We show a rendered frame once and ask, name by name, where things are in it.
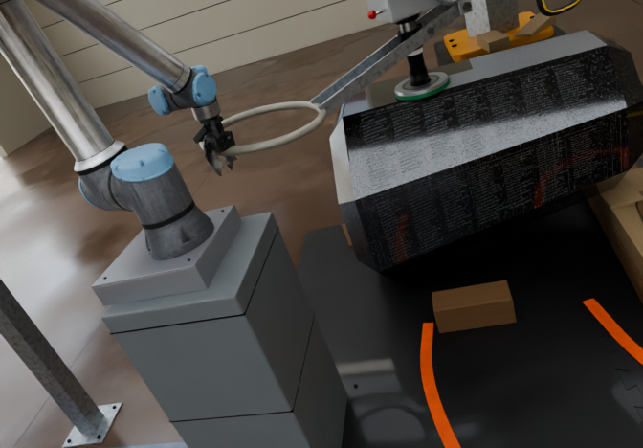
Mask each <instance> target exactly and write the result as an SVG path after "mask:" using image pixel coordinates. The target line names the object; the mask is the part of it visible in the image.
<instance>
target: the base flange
mask: <svg viewBox="0 0 643 448"><path fill-rule="evenodd" d="M534 16H536V15H535V14H534V13H532V12H531V11H528V12H521V13H519V21H520V26H519V27H517V28H515V29H513V30H511V31H509V32H507V33H505V34H506V35H508V36H509V39H510V47H508V48H505V49H501V50H498V51H495V52H493V53H496V52H500V51H504V50H508V49H512V48H515V47H519V46H522V45H525V44H529V43H532V42H536V41H540V40H543V39H547V38H549V37H550V36H552V35H553V34H554V30H553V27H552V26H549V27H547V28H545V29H543V30H542V31H540V32H538V33H536V34H534V35H532V36H514V34H515V33H517V32H518V31H519V30H520V29H521V28H522V27H523V26H524V25H525V24H527V23H528V22H529V21H530V20H531V19H532V18H533V17H534ZM443 38H444V43H445V45H446V47H447V49H448V51H449V53H450V55H451V57H452V59H453V61H454V62H459V61H462V60H466V59H470V58H474V57H478V56H485V55H489V54H492V53H489V52H487V51H485V50H484V49H482V48H481V47H479V46H477V39H476V38H473V37H468V32H467V29H465V30H462V31H458V32H455V33H451V34H447V35H446V36H444V37H443Z"/></svg>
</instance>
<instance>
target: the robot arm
mask: <svg viewBox="0 0 643 448"><path fill-rule="evenodd" d="M35 1H36V2H38V3H39V4H41V5H42V6H44V7H45V8H47V9H48V10H50V11H52V12H53V13H55V14H56V15H58V16H59V17H61V18H62V19H64V20H65V21H67V22H68V23H70V24H71V25H73V26H74V27H76V28H77V29H79V30H80V31H82V32H83V33H85V34H87V35H88V36H89V37H91V38H92V39H94V40H95V41H97V42H98V43H99V44H100V45H102V46H103V47H105V48H106V49H108V50H109V51H111V52H112V53H114V54H115V55H117V56H119V57H120V58H122V59H123V60H125V61H126V62H128V63H129V64H131V65H132V66H134V67H135V68H137V69H138V70H140V71H141V72H142V73H144V74H145V75H147V76H148V77H150V78H152V79H153V80H155V81H156V82H158V83H159V85H155V86H154V87H152V88H150V89H149V91H148V99H149V102H150V104H151V106H152V108H153V109H154V110H155V111H156V112H157V113H158V114H159V115H161V116H165V115H169V113H171V112H174V111H177V110H183V109H188V108H191V110H192V113H193V116H194V118H195V120H197V121H199V123H200V124H203V126H202V127H201V129H200V130H199V131H198V132H197V133H196V135H195V136H194V137H193V140H194V142H195V143H197V144H198V143H200V142H204V144H203V148H204V155H205V157H206V159H207V161H208V162H209V164H210V165H211V167H212V168H213V170H214V171H215V172H216V173H217V174H218V175H219V176H222V175H221V170H220V168H222V167H223V165H222V163H221V162H220V161H219V160H218V158H217V154H216V152H217V153H221V152H223V151H225V150H227V149H229V148H230V147H232V146H234V145H235V141H234V138H233V134H232V131H231V130H224V127H223V125H222V123H221V121H223V118H222V116H219V114H220V112H221V110H220V107H219V104H218V101H217V98H216V94H217V87H216V83H215V81H214V79H213V78H212V76H210V74H209V73H208V70H207V68H206V67H205V66H204V65H196V66H191V67H188V66H187V65H185V64H184V63H182V62H181V61H180V60H178V59H177V58H176V57H174V56H172V55H171V54H170V53H168V52H167V51H166V50H164V49H163V48H162V47H160V46H159V45H158V44H156V43H155V42H154V41H152V40H151V39H149V38H148V37H147V36H145V35H144V34H142V33H141V32H140V31H138V30H137V29H136V28H134V27H133V26H132V25H130V24H129V23H127V22H126V21H125V20H123V19H122V18H121V17H119V16H118V15H117V14H115V13H114V12H113V11H111V10H110V9H108V8H107V7H105V6H104V5H103V4H102V3H101V2H100V1H98V0H35ZM0 52H1V53H2V55H3V56H4V57H5V59H6V60H7V62H8V63H9V65H10V66H11V68H12V69H13V71H14V72H15V73H16V74H17V75H18V77H19V78H20V80H21V81H22V83H23V84H24V85H25V87H26V88H27V90H28V91H29V93H30V94H31V95H32V97H33V99H34V100H35V102H36V103H37V104H38V106H39V107H40V109H41V110H42V111H43V113H44V114H45V116H46V117H47V119H48V120H49V121H50V123H51V124H52V126H53V127H54V129H55V130H56V132H57V133H58V135H59V136H60V138H61V139H62V140H63V142H64V143H65V145H66V146H67V147H68V148H69V149H70V151H71V152H72V154H73V155H74V157H75V158H76V164H75V168H74V170H75V172H76V173H77V175H78V177H79V181H78V184H79V189H80V192H81V194H82V196H83V197H84V198H85V200H86V201H87V202H88V203H90V204H91V205H93V206H94V207H97V208H100V209H102V210H106V211H128V212H135V214H136V215H137V217H138V219H139V220H140V222H141V224H142V226H143V228H144V234H145V243H146V250H147V252H148V253H149V255H150V257H151V258H152V259H155V260H166V259H171V258H177V257H179V256H181V255H183V254H185V253H187V252H189V251H191V250H193V249H195V248H196V247H198V246H199V245H201V244H202V243H203V242H205V241H206V240H207V239H208V238H209V237H210V236H211V234H212V233H213V230H214V226H213V224H212V222H211V219H210V218H209V217H208V216H207V215H206V214H204V213H203V212H202V211H201V210H200V209H199V208H198V207H197V206H196V205H195V203H194V201H193V199H192V197H191V195H190V193H189V191H188V188H187V186H186V184H185V182H184V180H183V177H182V175H181V173H180V171H179V169H178V168H177V166H176V164H175V162H174V159H173V157H172V155H171V154H170V153H169V151H168V150H167V148H166V146H164V145H163V144H157V143H152V144H146V145H142V146H137V147H136V148H131V149H129V150H128V148H127V147H126V145H125V144H124V142H120V141H116V140H114V139H113V138H112V137H111V135H110V134H109V132H108V131H107V129H106V128H105V126H104V125H103V123H102V122H101V120H100V118H99V116H98V115H97V113H96V112H95V110H94V109H93V107H92V106H91V104H90V102H89V101H88V100H87V99H86V97H85V96H84V94H83V93H82V91H81V90H80V88H79V86H78V84H77V83H76V81H75V80H74V78H73V77H72V75H71V74H70V72H69V70H68V69H67V67H66V66H65V64H64V63H63V61H62V60H61V58H60V57H59V55H58V54H57V52H56V50H55V48H54V47H53V45H52V44H51V42H50V41H49V39H48V38H47V36H46V34H44V32H43V31H42V29H41V28H40V26H39V25H38V23H37V22H36V20H35V18H34V17H33V15H32V13H31V12H30V10H29V9H28V7H27V6H26V4H25V2H24V1H23V0H0ZM213 151H216V152H213Z"/></svg>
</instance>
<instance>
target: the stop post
mask: <svg viewBox="0 0 643 448"><path fill-rule="evenodd" d="M0 334H1V335H2V336H3V337H4V339H5V340H6V341H7V342H8V344H9V345H10V346H11V347H12V349H13V350H14V351H15V352H16V354H17V355H18V356H19V357H20V359H21V360H22V361H23V362H24V364H25V365H26V366H27V367H28V368H29V370H30V371H31V372H32V373H33V375H34V376H35V377H36V379H37V380H38V381H39V382H40V384H41V385H42V386H43V387H44V389H45V390H46V391H47V392H48V393H49V395H50V396H51V397H52V398H53V400H54V401H55V402H56V404H57V405H58V406H59V407H60V409H61V410H62V411H63V412H64V413H65V414H66V415H67V416H68V417H69V419H70V420H71V421H72V422H73V424H74V425H75V426H74V428H73V430H72V431H71V433H70V435H68V437H67V439H66V441H65V442H64V444H63V446H62V448H72V447H79V446H86V445H94V444H101V443H103V442H104V440H105V438H106V436H107V434H108V432H109V430H110V428H111V426H112V424H113V422H114V420H115V418H116V416H117V414H118V412H119V410H120V408H121V407H122V403H116V404H109V405H102V406H97V405H96V404H95V402H94V401H93V400H92V398H91V397H90V396H89V394H88V393H87V392H86V390H85V389H84V388H83V387H82V386H81V385H80V384H79V382H78V381H77V379H76V378H75V376H74V375H73V374H72V373H71V371H70V370H69V369H68V367H67V366H66V365H65V363H64V362H63V361H62V359H61V358H60V357H59V355H58V354H57V353H56V352H55V350H54V349H53V347H52V346H51V345H50V343H49V342H48V341H47V339H46V338H45V337H44V335H43V334H42V333H41V331H40V330H39V329H38V327H37V326H36V325H35V323H34V322H33V321H32V319H31V318H30V317H29V315H28V314H27V313H26V311H25V310H24V309H23V307H22V306H21V305H20V303H19V302H18V301H17V299H16V298H15V297H14V295H13V294H12V293H11V291H10V290H9V289H8V287H7V286H6V285H5V283H4V282H2V280H1V279H0Z"/></svg>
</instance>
